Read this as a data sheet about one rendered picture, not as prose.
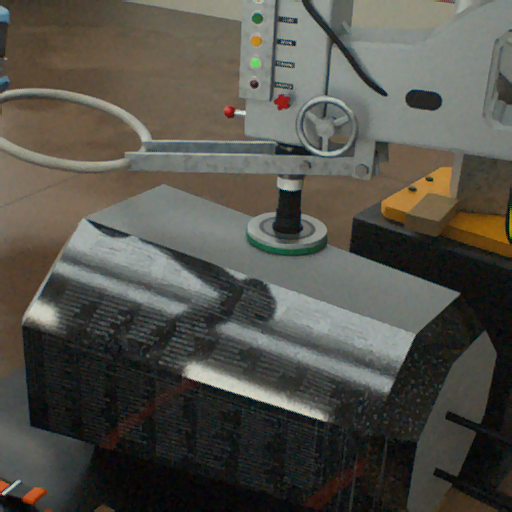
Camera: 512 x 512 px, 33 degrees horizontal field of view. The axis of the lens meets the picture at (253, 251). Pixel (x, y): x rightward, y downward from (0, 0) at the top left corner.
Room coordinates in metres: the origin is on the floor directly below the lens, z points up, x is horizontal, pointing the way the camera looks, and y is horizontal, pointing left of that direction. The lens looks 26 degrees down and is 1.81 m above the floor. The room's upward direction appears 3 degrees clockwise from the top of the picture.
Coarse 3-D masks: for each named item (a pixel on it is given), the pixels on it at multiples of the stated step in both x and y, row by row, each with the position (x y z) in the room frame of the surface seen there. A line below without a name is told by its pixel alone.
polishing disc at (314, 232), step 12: (264, 216) 2.15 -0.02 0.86; (252, 228) 2.07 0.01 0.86; (264, 228) 2.08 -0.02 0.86; (312, 228) 2.09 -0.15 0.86; (324, 228) 2.10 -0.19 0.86; (264, 240) 2.00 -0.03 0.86; (276, 240) 2.00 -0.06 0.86; (288, 240) 2.01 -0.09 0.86; (300, 240) 2.01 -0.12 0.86; (312, 240) 2.02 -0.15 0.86
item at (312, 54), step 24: (288, 0) 1.99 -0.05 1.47; (312, 0) 1.97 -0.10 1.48; (336, 0) 1.98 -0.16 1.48; (288, 24) 1.99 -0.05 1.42; (312, 24) 1.97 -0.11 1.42; (336, 24) 2.00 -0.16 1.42; (288, 48) 1.98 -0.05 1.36; (312, 48) 1.97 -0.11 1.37; (288, 72) 1.98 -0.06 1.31; (312, 72) 1.97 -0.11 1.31; (312, 96) 1.96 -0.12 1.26; (264, 120) 2.00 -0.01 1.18; (288, 120) 1.98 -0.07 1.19; (288, 144) 2.04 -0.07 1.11; (312, 144) 1.96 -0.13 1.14
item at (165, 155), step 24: (144, 144) 2.27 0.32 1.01; (168, 144) 2.25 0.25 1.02; (192, 144) 2.23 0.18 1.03; (216, 144) 2.21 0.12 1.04; (240, 144) 2.18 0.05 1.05; (264, 144) 2.16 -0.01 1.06; (336, 144) 2.11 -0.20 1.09; (384, 144) 2.07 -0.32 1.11; (144, 168) 2.15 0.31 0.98; (168, 168) 2.13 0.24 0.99; (192, 168) 2.11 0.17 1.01; (216, 168) 2.09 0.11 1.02; (240, 168) 2.07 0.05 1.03; (264, 168) 2.05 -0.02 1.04; (288, 168) 2.03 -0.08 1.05; (312, 168) 2.01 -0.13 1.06; (336, 168) 1.99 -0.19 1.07; (360, 168) 1.94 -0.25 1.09
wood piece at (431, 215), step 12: (420, 204) 2.37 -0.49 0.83; (432, 204) 2.38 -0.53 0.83; (444, 204) 2.38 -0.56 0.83; (456, 204) 2.40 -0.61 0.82; (408, 216) 2.29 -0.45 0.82; (420, 216) 2.28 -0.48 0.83; (432, 216) 2.29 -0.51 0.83; (444, 216) 2.30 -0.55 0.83; (408, 228) 2.29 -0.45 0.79; (420, 228) 2.28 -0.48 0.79; (432, 228) 2.26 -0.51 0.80; (444, 228) 2.31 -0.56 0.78
